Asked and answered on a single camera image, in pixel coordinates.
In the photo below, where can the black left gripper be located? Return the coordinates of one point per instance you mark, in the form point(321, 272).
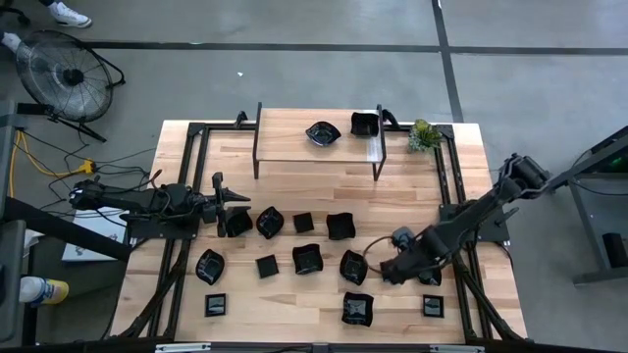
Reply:
point(216, 211)

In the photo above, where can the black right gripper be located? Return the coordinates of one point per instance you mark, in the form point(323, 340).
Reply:
point(409, 265)

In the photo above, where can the black wavy square mini bowl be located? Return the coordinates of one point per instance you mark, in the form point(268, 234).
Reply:
point(357, 309)
point(340, 226)
point(364, 125)
point(243, 226)
point(307, 259)

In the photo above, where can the small black square plate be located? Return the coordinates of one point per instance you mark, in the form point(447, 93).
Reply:
point(267, 267)
point(215, 305)
point(303, 223)
point(433, 306)

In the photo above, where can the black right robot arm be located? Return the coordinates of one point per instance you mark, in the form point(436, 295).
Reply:
point(471, 218)

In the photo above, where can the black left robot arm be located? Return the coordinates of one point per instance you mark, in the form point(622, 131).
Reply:
point(147, 198)

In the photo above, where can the white paper label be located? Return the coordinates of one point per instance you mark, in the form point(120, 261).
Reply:
point(376, 149)

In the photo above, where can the small green potted plant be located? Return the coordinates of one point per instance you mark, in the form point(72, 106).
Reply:
point(424, 136)

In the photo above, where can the white cardboard box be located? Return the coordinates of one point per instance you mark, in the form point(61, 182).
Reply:
point(95, 233)

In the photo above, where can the black metal beam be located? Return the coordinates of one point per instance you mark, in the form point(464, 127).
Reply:
point(64, 228)

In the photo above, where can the black floor fan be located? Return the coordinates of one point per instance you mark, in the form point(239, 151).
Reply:
point(73, 77)

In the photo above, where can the white yellow plastic bottle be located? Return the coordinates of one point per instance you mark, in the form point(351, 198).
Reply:
point(44, 290)

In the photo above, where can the black box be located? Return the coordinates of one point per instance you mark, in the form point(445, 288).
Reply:
point(615, 250)

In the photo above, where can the person's white shoe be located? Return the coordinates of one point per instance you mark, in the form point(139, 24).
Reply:
point(10, 41)
point(68, 15)

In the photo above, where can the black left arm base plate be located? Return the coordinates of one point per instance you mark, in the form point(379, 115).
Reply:
point(162, 231)

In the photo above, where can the black metal table frame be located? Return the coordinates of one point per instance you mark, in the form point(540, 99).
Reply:
point(221, 126)

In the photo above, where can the wooden shelf black frame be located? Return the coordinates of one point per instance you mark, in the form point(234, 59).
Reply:
point(284, 142)

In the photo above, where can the silver metal bracket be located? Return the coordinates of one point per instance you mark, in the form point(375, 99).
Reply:
point(454, 349)
point(182, 347)

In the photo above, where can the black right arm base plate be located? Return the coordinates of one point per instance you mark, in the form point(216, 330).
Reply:
point(498, 233)

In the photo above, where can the gray metal desk frame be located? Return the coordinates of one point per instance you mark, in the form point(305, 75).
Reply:
point(591, 230)

